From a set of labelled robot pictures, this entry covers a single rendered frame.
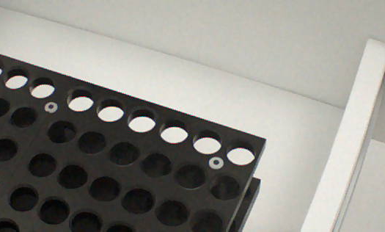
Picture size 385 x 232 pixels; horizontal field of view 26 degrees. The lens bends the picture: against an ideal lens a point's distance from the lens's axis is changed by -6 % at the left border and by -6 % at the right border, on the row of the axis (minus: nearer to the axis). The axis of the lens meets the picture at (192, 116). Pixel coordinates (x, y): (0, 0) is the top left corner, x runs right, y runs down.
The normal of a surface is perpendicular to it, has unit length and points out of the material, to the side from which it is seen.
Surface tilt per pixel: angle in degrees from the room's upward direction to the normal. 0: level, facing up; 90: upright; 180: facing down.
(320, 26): 90
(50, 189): 0
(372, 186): 0
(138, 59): 0
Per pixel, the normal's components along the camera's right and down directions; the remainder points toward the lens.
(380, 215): 0.00, -0.62
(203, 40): -0.37, 0.73
